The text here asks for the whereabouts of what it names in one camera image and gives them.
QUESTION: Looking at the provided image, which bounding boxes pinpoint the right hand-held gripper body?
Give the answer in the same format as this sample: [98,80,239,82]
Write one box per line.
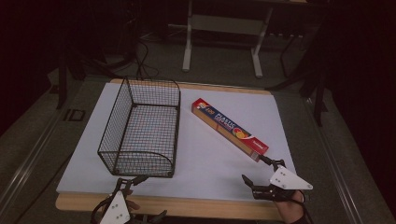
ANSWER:
[251,159,314,203]

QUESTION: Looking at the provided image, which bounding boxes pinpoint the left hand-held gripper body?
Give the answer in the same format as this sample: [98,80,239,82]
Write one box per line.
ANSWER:
[99,177,151,224]

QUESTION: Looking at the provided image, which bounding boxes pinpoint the black wire mesh basket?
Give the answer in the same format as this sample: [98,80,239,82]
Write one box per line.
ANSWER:
[97,77,182,179]

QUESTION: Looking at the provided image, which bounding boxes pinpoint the long red plastic wrap box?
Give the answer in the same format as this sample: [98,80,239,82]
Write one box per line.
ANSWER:
[191,97,270,163]

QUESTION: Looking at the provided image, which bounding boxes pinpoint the person's left hand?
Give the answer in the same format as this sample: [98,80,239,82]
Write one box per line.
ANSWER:
[123,189,141,215]

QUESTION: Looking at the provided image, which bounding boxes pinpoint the person's right hand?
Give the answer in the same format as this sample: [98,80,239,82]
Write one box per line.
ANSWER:
[275,189,306,224]

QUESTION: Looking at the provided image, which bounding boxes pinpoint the white table mat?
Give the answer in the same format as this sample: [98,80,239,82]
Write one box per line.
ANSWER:
[55,81,297,203]

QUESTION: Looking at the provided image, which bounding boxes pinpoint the dark stand with angled legs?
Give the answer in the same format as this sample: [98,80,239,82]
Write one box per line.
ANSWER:
[265,27,330,128]

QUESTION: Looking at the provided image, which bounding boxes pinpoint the black stand with legs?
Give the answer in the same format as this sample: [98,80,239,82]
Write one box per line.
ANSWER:
[55,46,138,110]

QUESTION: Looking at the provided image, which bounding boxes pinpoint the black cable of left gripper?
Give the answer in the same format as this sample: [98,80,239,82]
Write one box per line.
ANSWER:
[90,195,114,224]

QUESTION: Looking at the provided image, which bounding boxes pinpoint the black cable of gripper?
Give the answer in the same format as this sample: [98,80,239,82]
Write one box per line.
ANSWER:
[90,195,114,224]
[290,194,316,224]

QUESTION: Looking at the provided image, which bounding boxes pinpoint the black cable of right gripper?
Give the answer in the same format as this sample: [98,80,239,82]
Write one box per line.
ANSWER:
[290,194,316,224]

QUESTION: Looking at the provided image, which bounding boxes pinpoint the black floor cables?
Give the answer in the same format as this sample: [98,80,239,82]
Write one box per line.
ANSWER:
[133,18,161,80]

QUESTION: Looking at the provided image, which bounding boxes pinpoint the grey metal stand frame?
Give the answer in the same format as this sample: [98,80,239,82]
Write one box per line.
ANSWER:
[181,0,276,79]

